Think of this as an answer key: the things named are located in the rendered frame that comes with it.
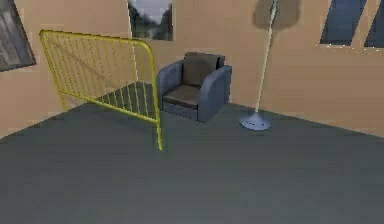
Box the blue armchair with brown cushions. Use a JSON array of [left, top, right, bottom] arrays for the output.
[[156, 51, 233, 124]]

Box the white floor lamp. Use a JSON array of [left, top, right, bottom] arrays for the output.
[[238, 0, 280, 132]]

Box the framed landscape picture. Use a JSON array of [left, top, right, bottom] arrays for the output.
[[127, 0, 174, 42]]

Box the dark blue window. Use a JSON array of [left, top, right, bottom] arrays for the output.
[[319, 0, 368, 47], [363, 0, 384, 49]]

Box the grey framed picture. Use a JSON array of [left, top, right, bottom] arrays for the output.
[[0, 0, 37, 73]]

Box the yellow wire fence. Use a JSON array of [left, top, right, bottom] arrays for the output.
[[38, 29, 164, 152]]

